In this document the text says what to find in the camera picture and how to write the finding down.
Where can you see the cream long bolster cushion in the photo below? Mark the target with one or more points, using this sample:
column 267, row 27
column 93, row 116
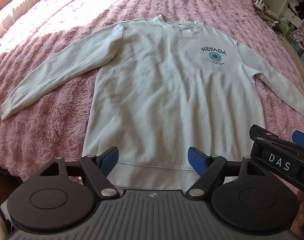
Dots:
column 22, row 7

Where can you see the pale printed sweatshirt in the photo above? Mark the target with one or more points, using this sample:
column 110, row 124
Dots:
column 154, row 92

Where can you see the wooden nightstand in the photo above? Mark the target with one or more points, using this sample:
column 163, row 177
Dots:
column 271, row 15

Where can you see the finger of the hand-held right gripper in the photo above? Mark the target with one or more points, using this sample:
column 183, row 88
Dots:
column 271, row 140
column 303, row 137

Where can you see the wooden bed frame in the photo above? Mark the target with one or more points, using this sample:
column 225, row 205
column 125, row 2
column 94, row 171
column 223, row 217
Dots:
column 300, row 52

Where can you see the pink fluffy blanket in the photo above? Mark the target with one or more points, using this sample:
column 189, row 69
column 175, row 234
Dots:
column 54, row 130

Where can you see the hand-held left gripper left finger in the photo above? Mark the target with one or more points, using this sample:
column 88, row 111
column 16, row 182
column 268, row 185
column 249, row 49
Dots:
column 109, row 160

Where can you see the green plastic basket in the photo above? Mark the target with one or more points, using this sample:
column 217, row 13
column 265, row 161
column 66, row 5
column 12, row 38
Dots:
column 288, row 26

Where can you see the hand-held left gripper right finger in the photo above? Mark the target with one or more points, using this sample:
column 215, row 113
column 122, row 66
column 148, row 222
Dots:
column 197, row 160

